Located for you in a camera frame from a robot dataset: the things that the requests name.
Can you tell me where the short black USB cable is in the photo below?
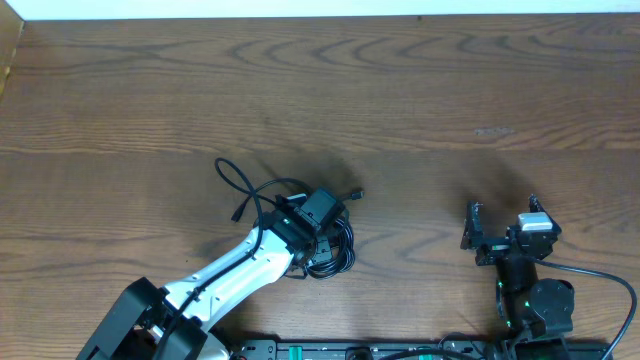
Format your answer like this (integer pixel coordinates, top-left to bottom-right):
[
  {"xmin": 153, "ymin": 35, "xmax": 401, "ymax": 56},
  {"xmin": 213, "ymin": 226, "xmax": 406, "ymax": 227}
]
[{"xmin": 230, "ymin": 177, "xmax": 314, "ymax": 224}]

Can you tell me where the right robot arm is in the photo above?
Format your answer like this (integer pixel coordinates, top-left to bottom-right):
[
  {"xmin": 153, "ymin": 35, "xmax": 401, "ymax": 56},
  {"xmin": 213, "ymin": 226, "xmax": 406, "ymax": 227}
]
[{"xmin": 460, "ymin": 195, "xmax": 575, "ymax": 359}]

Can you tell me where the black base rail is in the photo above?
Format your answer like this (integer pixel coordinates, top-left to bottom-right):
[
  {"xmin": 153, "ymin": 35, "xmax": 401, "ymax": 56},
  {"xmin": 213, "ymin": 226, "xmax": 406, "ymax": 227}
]
[{"xmin": 227, "ymin": 338, "xmax": 615, "ymax": 360}]

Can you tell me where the camera cable black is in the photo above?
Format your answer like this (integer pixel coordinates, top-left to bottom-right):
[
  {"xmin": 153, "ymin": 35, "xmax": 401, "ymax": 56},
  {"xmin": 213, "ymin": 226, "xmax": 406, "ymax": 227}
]
[
  {"xmin": 154, "ymin": 208, "xmax": 292, "ymax": 359},
  {"xmin": 537, "ymin": 255, "xmax": 639, "ymax": 344}
]

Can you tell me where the right camera cable black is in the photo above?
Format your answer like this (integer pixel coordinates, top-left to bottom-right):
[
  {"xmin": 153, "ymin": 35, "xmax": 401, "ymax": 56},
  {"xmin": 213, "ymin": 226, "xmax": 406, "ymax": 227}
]
[{"xmin": 537, "ymin": 255, "xmax": 639, "ymax": 344}]

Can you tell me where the left camera cable black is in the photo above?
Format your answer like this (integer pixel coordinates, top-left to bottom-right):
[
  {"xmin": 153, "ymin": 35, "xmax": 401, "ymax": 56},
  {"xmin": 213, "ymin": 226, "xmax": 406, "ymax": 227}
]
[{"xmin": 154, "ymin": 208, "xmax": 292, "ymax": 359}]

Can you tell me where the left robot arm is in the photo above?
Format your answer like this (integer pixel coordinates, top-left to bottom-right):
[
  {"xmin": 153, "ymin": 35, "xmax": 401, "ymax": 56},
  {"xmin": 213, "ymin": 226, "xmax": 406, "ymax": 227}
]
[{"xmin": 78, "ymin": 188, "xmax": 346, "ymax": 359}]

